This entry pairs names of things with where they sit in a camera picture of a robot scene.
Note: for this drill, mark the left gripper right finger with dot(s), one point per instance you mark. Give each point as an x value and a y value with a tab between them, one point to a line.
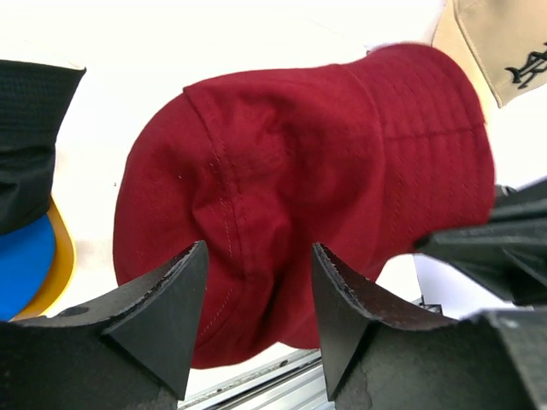
381	352

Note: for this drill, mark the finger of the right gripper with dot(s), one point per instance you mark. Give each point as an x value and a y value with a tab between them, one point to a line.
525	203
506	258

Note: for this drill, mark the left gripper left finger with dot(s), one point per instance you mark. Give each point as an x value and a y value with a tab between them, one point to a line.
128	349

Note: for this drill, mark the beige baseball cap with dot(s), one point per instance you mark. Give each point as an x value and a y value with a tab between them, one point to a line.
499	44

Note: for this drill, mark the dark red hat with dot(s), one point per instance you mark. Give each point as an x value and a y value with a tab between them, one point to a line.
365	157

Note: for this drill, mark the black hat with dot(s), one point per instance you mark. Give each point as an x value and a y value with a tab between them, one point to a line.
34	101

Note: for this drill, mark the yellow plastic basket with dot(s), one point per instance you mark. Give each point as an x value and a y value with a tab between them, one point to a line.
61	270

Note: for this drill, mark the blue hat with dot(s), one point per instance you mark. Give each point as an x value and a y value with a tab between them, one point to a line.
26	257

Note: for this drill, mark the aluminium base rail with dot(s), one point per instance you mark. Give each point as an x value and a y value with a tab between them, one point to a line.
295	381

